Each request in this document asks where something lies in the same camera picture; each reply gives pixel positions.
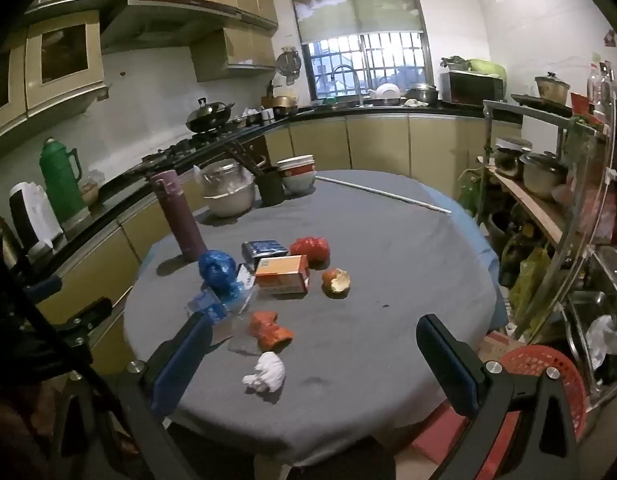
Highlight bundle of dark chopsticks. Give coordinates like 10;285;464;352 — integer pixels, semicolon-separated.
227;141;266;177

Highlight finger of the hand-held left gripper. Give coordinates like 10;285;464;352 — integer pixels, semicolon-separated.
24;275;63;306
56;298;113;351

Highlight orange peel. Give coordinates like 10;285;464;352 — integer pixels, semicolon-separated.
321;268;351;297

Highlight black kitchen countertop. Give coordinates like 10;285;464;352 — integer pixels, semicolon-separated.
0;99;526;286

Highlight lidded clay pot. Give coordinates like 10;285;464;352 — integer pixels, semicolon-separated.
535;72;572;104

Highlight beige lower kitchen cabinets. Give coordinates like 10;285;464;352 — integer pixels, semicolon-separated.
36;112;484;376

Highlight dark chopstick holder cup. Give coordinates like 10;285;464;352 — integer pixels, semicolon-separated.
257;166;286;207

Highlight clear blue printed wrapper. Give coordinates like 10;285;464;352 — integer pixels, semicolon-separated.
186;265;258;327

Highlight yellow-green plastic bag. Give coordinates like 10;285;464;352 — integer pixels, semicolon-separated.
508;247;552;322

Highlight stack of white bowls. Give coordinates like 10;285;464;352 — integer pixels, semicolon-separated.
277;155;318;195

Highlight range hood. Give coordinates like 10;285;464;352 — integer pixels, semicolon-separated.
99;0;279;56

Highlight metal shelf rack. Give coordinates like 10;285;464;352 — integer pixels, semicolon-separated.
482;60;617;411

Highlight white electric heater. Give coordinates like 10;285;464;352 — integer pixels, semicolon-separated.
9;182;64;257

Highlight printed window blind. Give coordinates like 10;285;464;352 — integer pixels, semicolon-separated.
283;0;429;46

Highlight large steel cooking pot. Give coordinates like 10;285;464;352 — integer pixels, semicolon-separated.
405;82;440;106

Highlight glass door wall cabinet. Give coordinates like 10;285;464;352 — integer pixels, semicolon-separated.
0;30;29;136
26;10;109;111

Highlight orange medicine box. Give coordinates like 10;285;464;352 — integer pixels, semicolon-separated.
255;255;310;295

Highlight dark microwave oven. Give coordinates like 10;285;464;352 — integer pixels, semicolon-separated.
441;71;506;107

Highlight red plastic bag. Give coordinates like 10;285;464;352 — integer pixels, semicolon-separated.
289;236;331;264

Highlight hanging round strainer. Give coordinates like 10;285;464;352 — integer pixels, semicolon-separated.
277;46;303;87

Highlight blue plastic bag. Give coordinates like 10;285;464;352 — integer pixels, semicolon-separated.
198;250;244;303

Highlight white plastic bag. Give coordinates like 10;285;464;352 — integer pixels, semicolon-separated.
585;315;617;372

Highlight long white rod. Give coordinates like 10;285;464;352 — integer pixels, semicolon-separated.
315;175;453;214

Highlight brass pot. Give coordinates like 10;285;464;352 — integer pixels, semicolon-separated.
272;94;299;117

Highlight barred window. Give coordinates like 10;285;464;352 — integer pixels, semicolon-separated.
303;32;430;103

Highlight green plant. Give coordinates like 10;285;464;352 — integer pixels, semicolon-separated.
458;167;490;222

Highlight grey tablecloth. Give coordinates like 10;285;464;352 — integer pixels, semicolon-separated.
123;169;501;466

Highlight cardboard box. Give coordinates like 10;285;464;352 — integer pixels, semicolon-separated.
481;335;520;364

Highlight red plastic basket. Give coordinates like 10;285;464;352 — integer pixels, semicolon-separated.
498;345;589;431

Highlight white tissue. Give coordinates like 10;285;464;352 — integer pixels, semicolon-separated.
242;351;286;395

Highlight black gas stove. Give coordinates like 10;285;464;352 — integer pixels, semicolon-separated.
141;129;252;173

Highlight curved sink faucet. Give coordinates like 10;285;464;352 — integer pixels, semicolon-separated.
332;65;364;107

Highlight blue foil box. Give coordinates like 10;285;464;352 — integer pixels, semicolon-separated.
242;240;289;271

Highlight green bag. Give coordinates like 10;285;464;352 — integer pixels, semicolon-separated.
468;59;507;78

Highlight orange-red wrapper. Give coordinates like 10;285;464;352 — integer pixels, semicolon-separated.
248;311;295;352

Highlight blue table cover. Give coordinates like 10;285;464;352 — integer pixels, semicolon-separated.
455;207;510;333

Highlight red plastic stool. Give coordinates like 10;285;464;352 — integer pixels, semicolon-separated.
412;400;514;480

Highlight purple thermos bottle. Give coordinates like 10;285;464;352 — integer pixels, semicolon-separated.
148;170;209;263

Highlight clear plastic bottle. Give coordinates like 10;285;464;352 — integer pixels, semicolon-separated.
585;62;617;126

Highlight small beige wall cabinet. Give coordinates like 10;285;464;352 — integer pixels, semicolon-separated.
191;27;278;83

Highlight green thermos flask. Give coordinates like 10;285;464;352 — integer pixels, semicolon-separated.
40;137;86;226

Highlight steel bowl with lid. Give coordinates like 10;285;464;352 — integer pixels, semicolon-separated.
201;159;256;218

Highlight black wok with lid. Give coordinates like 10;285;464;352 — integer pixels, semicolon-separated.
186;97;236;133

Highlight small dark pot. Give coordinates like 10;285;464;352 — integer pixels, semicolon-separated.
493;145;522;179

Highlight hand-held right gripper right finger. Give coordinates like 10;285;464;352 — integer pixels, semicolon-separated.
417;314;589;480

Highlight small jar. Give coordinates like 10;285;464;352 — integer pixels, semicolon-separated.
81;172;108;209

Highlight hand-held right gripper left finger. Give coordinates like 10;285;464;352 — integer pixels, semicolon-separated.
114;312;214;480

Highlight steel pot with handles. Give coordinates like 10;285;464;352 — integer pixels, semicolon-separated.
519;152;570;201

